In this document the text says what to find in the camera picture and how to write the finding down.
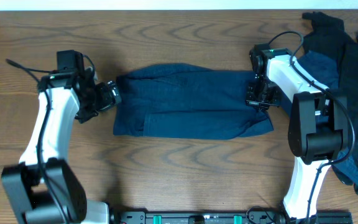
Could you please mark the black garment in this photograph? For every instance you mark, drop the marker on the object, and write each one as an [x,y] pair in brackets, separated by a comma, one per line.
[329,38]

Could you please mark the navy blue shorts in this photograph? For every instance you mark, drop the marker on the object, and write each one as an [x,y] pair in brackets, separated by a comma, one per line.
[180,100]

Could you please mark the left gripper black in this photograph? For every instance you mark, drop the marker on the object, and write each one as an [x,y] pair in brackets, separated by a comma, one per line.
[111,95]

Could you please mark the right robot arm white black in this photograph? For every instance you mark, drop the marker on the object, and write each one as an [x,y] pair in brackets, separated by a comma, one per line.
[319,127]

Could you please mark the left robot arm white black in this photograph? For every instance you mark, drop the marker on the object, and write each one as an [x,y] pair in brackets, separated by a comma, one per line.
[42,188]

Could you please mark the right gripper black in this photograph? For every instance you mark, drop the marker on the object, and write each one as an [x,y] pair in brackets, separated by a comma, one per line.
[257,101]

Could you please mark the blue denim garment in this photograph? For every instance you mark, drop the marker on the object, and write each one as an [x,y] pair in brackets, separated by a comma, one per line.
[324,69]

